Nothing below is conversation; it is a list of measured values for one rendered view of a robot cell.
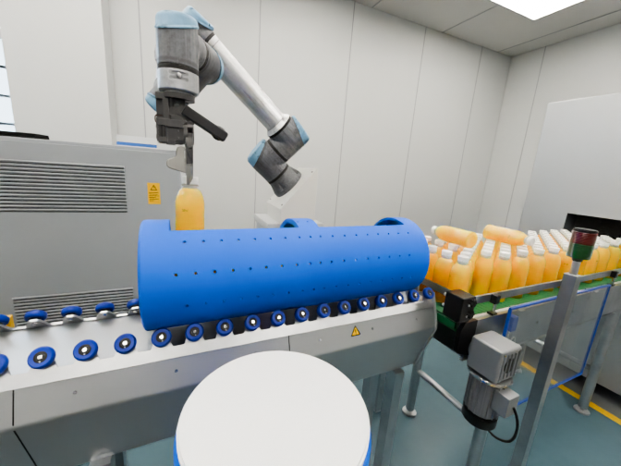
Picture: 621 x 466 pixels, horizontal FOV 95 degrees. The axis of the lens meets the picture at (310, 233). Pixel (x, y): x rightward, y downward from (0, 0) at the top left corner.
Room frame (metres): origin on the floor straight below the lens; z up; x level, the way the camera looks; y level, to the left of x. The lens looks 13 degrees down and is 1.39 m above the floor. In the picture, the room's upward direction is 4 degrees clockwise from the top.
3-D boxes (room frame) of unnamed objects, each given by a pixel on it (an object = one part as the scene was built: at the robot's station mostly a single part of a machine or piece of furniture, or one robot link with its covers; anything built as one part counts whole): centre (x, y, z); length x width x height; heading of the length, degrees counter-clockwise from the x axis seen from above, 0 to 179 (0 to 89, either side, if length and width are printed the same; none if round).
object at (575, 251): (0.95, -0.92, 1.18); 0.06 x 0.06 x 0.05
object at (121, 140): (2.11, 1.29, 1.48); 0.24 x 0.12 x 0.08; 122
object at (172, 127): (0.74, 0.35, 1.48); 0.09 x 0.08 x 0.12; 116
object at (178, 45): (0.74, 0.34, 1.65); 0.10 x 0.09 x 0.12; 175
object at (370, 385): (1.14, -0.33, 0.31); 0.06 x 0.06 x 0.63; 26
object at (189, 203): (0.75, 0.32, 1.24); 0.07 x 0.07 x 0.19
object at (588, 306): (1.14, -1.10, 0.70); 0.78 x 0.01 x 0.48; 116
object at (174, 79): (0.74, 0.34, 1.56); 0.10 x 0.09 x 0.05; 26
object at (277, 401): (0.36, 0.03, 1.03); 0.28 x 0.28 x 0.01
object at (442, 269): (1.10, -0.55, 1.00); 0.07 x 0.07 x 0.19
